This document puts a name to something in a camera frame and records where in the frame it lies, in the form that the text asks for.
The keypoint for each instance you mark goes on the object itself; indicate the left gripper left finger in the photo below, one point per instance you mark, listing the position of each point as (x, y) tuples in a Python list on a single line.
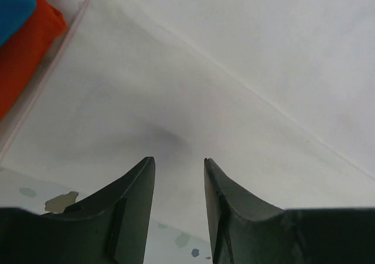
[(109, 226)]

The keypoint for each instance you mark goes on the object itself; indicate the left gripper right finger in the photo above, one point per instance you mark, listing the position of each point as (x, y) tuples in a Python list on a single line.
[(245, 229)]

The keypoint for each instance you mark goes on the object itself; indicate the white t shirt red print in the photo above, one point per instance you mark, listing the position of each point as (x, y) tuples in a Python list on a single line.
[(280, 93)]

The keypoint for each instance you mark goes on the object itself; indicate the folded blue t shirt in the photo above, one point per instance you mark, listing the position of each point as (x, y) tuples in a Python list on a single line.
[(14, 13)]

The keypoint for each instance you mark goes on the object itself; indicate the folded orange t shirt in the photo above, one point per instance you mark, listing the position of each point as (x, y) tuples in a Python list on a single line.
[(23, 51)]

